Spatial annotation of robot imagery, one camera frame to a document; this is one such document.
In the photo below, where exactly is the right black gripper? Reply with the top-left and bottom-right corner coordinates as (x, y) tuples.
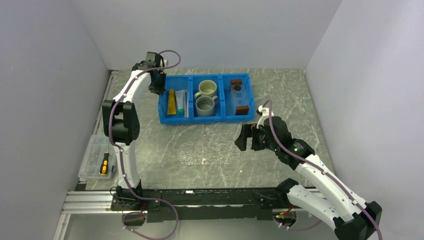
(234, 123), (279, 152)

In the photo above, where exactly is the clear acrylic toothbrush holder tray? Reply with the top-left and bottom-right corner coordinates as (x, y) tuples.
(229, 79), (249, 116)

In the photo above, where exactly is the grey ceramic mug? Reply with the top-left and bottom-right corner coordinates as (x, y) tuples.
(195, 95), (219, 117)

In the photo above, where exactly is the blue three-compartment bin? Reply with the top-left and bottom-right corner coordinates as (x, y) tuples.
(158, 73), (256, 125)

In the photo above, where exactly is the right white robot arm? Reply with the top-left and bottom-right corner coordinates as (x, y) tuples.
(234, 116), (382, 240)

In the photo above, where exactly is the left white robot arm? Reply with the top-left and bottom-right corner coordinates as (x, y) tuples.
(101, 51), (168, 210)

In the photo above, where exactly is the white green-capped toothpaste tube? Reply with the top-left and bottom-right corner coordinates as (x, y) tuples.
(175, 89), (185, 117)

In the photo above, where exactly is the yellow toothpaste tube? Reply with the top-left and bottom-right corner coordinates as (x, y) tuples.
(167, 88), (177, 116)

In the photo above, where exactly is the pink toothbrush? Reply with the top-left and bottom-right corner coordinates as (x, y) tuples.
(184, 89), (190, 118)

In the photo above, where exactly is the cream ceramic mug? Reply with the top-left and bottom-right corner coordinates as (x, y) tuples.
(193, 79), (218, 100)

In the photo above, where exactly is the orange black screwdriver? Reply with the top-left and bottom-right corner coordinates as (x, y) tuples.
(99, 144), (110, 176)

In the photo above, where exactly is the clear plastic screw box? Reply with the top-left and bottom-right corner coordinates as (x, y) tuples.
(77, 134), (117, 180)

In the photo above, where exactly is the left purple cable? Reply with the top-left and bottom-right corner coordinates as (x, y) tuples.
(108, 50), (182, 240)

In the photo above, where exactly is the purple cable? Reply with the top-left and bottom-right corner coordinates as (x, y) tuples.
(108, 50), (182, 240)
(263, 99), (383, 240)

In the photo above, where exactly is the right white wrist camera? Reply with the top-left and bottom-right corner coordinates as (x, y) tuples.
(256, 105), (274, 129)

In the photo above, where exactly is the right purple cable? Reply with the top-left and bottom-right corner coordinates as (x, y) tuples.
(263, 99), (383, 240)

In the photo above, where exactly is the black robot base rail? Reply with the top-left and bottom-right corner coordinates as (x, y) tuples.
(61, 187), (332, 223)

